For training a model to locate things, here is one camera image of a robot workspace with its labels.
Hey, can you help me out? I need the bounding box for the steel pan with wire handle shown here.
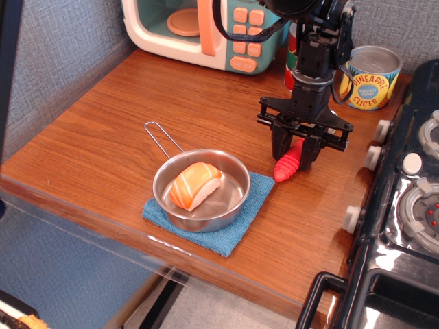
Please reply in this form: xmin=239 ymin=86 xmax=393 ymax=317
xmin=143 ymin=121 xmax=252 ymax=234

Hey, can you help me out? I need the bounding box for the orange fuzzy object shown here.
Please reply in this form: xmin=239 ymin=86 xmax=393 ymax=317
xmin=18 ymin=315 xmax=49 ymax=329

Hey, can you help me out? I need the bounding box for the toy microwave teal and orange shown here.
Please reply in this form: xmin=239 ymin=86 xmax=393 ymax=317
xmin=121 ymin=1 xmax=289 ymax=75

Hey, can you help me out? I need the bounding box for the pineapple slices can yellow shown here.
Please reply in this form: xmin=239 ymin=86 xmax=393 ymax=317
xmin=339 ymin=45 xmax=403 ymax=110

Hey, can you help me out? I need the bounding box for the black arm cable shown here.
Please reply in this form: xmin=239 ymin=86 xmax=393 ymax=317
xmin=211 ymin=0 xmax=291 ymax=44

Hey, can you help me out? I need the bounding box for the red handled spoon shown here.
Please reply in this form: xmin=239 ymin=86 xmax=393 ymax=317
xmin=273 ymin=123 xmax=337 ymax=183

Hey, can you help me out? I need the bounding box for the blue cloth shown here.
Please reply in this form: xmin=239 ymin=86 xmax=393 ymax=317
xmin=142 ymin=172 xmax=274 ymax=258

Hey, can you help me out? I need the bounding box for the salmon sushi toy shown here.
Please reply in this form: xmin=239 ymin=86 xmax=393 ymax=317
xmin=169 ymin=162 xmax=222 ymax=212

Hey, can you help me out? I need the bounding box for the black toy stove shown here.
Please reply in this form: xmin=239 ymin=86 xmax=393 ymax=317
xmin=296 ymin=60 xmax=438 ymax=328

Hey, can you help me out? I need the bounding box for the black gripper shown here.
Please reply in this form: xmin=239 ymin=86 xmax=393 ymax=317
xmin=257 ymin=74 xmax=353 ymax=171

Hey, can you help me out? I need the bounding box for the tomato sauce can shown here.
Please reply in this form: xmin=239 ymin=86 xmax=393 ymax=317
xmin=284 ymin=22 xmax=298 ymax=92

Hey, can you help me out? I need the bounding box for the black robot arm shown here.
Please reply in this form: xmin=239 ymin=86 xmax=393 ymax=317
xmin=258 ymin=1 xmax=356 ymax=171

